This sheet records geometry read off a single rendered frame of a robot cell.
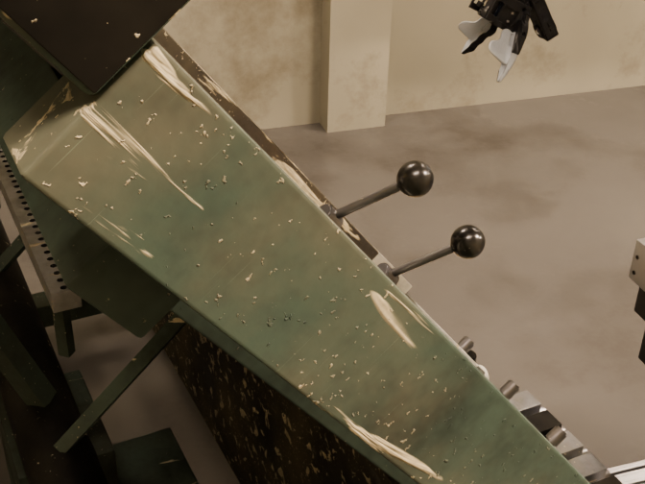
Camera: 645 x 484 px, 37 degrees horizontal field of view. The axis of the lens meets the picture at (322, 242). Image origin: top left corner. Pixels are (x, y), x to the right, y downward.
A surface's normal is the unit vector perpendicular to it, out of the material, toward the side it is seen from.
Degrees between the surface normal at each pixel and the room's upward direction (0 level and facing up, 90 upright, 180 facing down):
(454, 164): 0
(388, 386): 90
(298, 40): 90
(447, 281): 0
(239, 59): 90
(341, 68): 90
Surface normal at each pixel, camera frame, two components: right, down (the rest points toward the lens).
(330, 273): 0.44, 0.47
